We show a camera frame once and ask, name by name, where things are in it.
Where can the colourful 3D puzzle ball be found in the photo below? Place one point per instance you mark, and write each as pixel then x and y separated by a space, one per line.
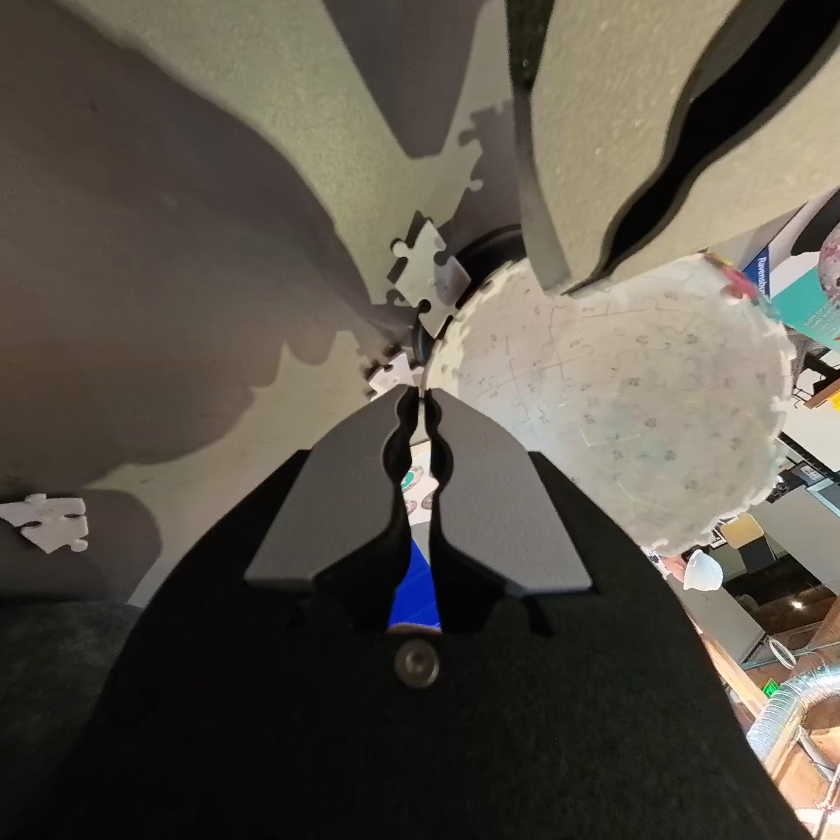
pixel 623 407

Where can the silver ventilation duct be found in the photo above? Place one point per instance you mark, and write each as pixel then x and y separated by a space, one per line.
pixel 787 715

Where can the blue storage bin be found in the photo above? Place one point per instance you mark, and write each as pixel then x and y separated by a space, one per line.
pixel 413 590

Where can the black ball stand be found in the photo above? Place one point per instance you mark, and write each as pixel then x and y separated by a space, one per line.
pixel 492 253

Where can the white dome-shaped object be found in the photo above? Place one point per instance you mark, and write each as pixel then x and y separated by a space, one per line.
pixel 703 571

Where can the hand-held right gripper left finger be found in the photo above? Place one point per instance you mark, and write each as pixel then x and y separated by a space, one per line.
pixel 334 518

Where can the printed instruction sheet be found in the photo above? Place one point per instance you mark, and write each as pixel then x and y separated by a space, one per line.
pixel 420 469

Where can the colourful puzzle box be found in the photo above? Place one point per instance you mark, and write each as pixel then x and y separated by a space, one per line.
pixel 807 295

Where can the person's dark clothing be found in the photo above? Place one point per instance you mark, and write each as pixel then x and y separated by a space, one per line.
pixel 46 689

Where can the white puzzle piece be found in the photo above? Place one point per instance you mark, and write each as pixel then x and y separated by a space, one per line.
pixel 46 525
pixel 394 374
pixel 426 262

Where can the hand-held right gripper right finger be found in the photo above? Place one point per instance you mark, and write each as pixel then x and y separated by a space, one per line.
pixel 512 518

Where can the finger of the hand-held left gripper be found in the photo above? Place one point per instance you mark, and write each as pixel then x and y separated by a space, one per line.
pixel 604 98
pixel 754 197

